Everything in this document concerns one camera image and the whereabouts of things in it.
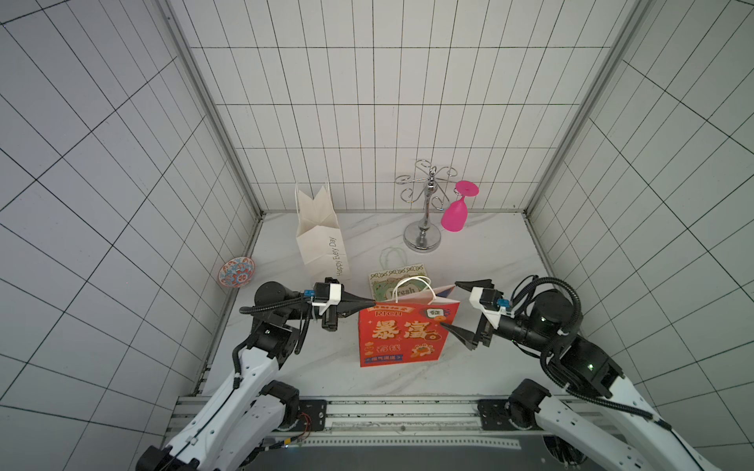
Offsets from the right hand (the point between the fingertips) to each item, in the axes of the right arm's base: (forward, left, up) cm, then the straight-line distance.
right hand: (449, 294), depth 63 cm
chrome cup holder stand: (+40, +1, -28) cm, 49 cm away
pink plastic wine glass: (+37, -7, -13) cm, 39 cm away
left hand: (-3, +17, +2) cm, 18 cm away
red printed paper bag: (-5, +9, -8) cm, 13 cm away
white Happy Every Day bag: (+20, +34, -5) cm, 40 cm away
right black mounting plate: (-18, -14, -28) cm, 36 cm away
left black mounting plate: (-21, +32, -28) cm, 47 cm away
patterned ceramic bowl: (+20, +68, -27) cm, 75 cm away
